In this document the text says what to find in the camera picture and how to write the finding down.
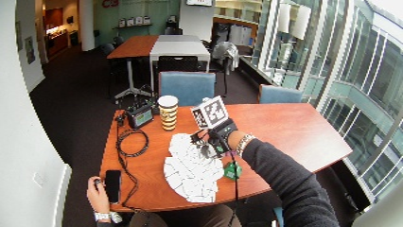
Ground wall shelf with frames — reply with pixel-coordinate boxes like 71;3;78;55
111;15;154;31

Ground grey meeting table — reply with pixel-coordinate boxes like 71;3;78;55
149;34;211;93

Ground white round column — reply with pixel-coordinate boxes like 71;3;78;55
78;0;97;52

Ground large glass window wall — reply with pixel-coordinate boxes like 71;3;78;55
250;0;403;204

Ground black smartphone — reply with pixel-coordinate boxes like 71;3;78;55
103;169;122;205

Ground silver wristwatch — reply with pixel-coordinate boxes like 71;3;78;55
93;211;123;224

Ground grey jacket on chair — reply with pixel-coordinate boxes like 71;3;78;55
210;41;240;76

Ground blue upholstered chair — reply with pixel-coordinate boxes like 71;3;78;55
256;83;304;105
157;71;216;107

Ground green tag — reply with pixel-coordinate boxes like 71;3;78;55
223;161;244;182

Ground black coiled cable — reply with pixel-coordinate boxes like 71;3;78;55
113;110;151;210

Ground black glove cable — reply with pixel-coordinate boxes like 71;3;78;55
224;150;242;227

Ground pile of white cards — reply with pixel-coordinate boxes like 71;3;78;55
162;132;226;203

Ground striped paper cup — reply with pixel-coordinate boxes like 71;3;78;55
155;95;179;132

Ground black mesh chair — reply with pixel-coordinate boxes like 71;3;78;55
155;55;202;73

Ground silver metal bracelet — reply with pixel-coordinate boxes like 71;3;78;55
234;133;256;157

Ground white marker cube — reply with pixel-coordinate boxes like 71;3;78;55
190;96;230;131

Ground orange wooden meeting table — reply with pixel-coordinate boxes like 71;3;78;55
106;34;159;61

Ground white board panel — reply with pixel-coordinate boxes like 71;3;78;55
178;4;215;36

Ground person's brown trousers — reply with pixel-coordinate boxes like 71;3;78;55
127;203;244;227

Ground framed wall picture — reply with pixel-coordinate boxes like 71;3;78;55
22;35;37;65

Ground black device with screen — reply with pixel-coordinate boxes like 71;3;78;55
125;103;154;130

